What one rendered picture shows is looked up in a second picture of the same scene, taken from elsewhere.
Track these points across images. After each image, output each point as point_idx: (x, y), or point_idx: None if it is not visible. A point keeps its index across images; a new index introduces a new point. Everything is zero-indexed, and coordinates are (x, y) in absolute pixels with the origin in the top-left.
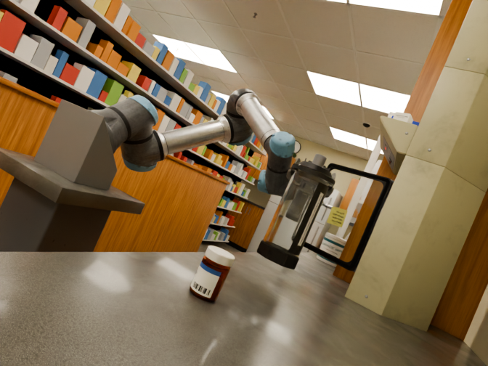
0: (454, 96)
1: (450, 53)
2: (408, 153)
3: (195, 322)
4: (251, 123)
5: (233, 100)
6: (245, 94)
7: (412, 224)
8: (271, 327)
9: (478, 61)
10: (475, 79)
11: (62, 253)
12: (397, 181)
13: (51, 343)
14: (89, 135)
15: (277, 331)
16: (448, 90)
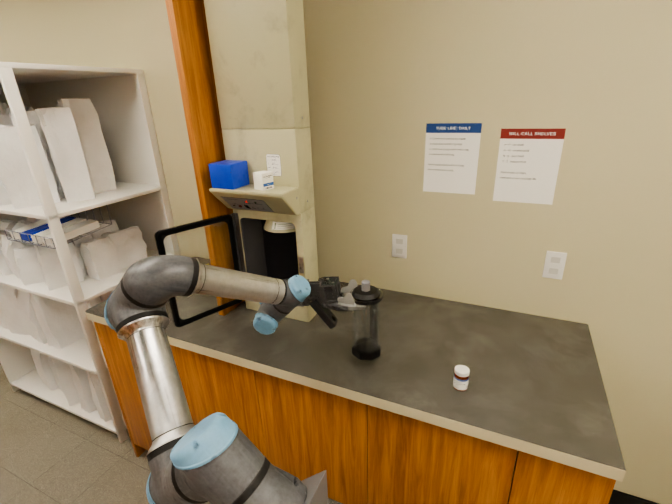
0: (305, 153)
1: (294, 115)
2: (301, 211)
3: (490, 385)
4: (245, 295)
5: (180, 290)
6: (199, 270)
7: (315, 252)
8: (452, 364)
9: (305, 117)
10: (308, 133)
11: (507, 434)
12: (303, 234)
13: (552, 407)
14: (323, 501)
15: (452, 362)
16: (301, 149)
